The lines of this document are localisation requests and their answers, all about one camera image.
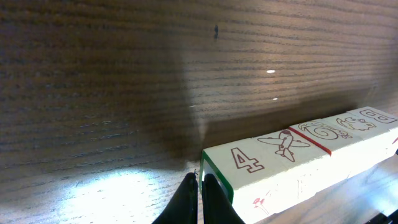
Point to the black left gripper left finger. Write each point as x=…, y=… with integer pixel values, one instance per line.
x=183, y=206

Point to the white block green Z side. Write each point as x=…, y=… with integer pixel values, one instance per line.
x=358, y=127

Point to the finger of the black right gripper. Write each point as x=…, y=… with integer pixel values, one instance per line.
x=381, y=218

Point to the block with blue side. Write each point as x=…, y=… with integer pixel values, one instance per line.
x=382, y=121

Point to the white block red U side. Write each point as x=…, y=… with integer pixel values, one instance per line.
x=339, y=143

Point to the white block green 4 side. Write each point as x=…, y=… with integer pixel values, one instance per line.
x=255, y=182

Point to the white block yellow W side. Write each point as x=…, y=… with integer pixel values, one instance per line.
x=297, y=160

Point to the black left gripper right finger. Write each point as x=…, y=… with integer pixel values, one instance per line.
x=217, y=209

